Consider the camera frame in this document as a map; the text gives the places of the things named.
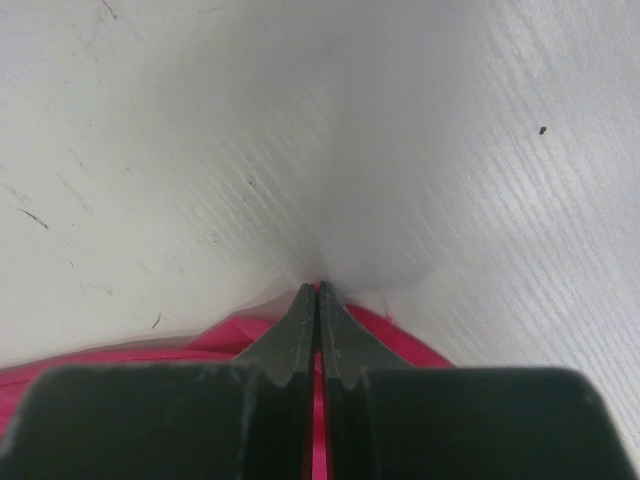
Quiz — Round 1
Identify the pink t shirt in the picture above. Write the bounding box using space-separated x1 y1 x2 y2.
1 285 451 479

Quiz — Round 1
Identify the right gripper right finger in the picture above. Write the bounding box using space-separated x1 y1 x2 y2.
318 283 636 479

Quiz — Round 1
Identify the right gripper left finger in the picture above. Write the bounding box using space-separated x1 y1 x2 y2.
1 284 317 479

